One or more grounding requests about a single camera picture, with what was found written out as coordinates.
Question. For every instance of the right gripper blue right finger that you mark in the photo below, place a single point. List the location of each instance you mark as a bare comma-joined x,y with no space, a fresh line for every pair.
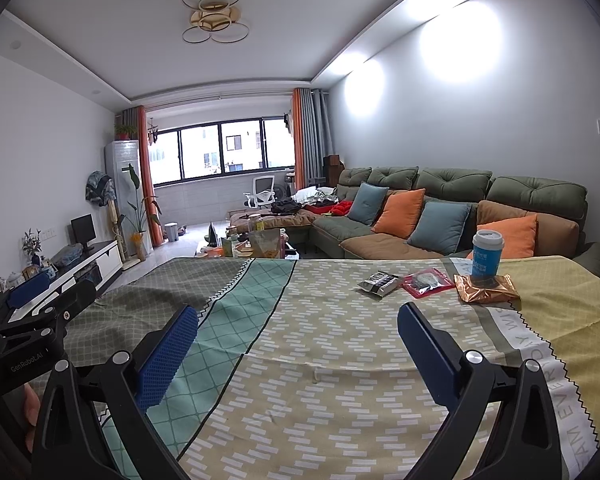
434,352

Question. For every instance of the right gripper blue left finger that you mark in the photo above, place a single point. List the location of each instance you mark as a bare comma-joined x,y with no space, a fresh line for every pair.
159,354

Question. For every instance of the person's left hand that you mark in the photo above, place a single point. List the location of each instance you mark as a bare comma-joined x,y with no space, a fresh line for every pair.
21,406

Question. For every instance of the red cookie packet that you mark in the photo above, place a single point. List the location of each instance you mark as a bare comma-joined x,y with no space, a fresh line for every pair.
426,282

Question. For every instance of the sealed gold snack packet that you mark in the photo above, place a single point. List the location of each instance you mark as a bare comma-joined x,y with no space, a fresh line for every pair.
490,290

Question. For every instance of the grey black snack packet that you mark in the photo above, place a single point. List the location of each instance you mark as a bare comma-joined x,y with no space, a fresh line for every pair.
381,284

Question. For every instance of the white tv cabinet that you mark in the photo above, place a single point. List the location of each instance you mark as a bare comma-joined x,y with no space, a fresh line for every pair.
102,265

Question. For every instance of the blue white lidded cup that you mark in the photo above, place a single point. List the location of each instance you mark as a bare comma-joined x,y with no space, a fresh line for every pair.
486,256

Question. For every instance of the near blue cushion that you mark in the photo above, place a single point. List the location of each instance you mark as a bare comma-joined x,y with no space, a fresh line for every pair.
440,227

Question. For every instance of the blue cushion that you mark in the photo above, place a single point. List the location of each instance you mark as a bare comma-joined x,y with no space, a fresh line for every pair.
367,203
440,227

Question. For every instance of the patchwork table cloth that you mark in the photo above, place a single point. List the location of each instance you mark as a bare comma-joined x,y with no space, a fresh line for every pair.
297,374

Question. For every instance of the small black monitor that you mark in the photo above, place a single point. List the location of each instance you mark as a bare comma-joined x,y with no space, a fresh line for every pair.
83,231

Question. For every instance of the left orange curtain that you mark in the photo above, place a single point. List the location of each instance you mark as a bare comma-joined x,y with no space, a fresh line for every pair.
154,227

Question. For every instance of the white small waste bin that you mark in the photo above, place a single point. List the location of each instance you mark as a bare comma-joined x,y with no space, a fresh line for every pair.
171,230

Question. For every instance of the near orange cushion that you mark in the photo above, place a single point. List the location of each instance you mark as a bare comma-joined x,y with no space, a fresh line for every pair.
519,235

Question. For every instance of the orange cushion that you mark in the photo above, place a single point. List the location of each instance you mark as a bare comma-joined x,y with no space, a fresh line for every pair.
519,235
401,213

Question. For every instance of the far orange cushion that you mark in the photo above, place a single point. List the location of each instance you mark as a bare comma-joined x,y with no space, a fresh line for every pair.
401,213

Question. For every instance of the green brown sectional sofa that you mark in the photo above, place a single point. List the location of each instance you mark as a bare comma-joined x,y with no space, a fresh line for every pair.
561,208

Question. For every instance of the tall green potted plant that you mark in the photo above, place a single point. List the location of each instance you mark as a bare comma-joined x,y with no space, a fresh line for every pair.
145,211

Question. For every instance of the cluttered black coffee table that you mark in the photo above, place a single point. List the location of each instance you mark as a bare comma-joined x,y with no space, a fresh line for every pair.
272,243

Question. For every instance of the far blue cushion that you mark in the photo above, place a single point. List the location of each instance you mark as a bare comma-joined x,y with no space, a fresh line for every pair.
367,203

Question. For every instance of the white office chair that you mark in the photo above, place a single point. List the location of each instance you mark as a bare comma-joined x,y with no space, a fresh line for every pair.
262,193

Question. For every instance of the large window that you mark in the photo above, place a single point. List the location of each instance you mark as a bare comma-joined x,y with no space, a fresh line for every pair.
218,149

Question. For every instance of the right orange grey curtain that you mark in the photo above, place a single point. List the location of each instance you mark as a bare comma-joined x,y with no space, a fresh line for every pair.
310,128

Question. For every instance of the gold ring ceiling lamp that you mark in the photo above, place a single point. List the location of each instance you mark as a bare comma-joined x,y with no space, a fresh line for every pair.
218,21

